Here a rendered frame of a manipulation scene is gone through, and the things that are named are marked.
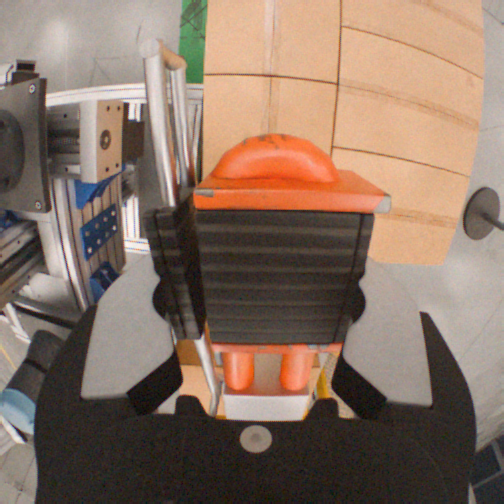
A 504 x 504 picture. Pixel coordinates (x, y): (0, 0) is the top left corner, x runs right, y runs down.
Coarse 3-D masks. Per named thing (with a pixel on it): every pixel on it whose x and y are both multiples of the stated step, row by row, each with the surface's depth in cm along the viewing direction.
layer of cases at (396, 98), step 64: (256, 0) 52; (320, 0) 50; (384, 0) 47; (448, 0) 41; (256, 64) 62; (320, 64) 61; (384, 64) 59; (448, 64) 54; (256, 128) 72; (320, 128) 71; (384, 128) 69; (448, 128) 66; (448, 192) 77; (384, 256) 91
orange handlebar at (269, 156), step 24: (240, 144) 10; (264, 144) 10; (288, 144) 9; (312, 144) 10; (216, 168) 10; (240, 168) 10; (264, 168) 10; (288, 168) 10; (312, 168) 10; (336, 168) 11; (240, 360) 15; (288, 360) 15; (312, 360) 16; (240, 384) 16; (288, 384) 17
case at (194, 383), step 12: (180, 348) 68; (192, 348) 69; (180, 360) 65; (192, 360) 65; (192, 372) 65; (216, 372) 64; (312, 372) 63; (192, 384) 68; (204, 384) 67; (312, 384) 66; (204, 396) 71; (204, 408) 75
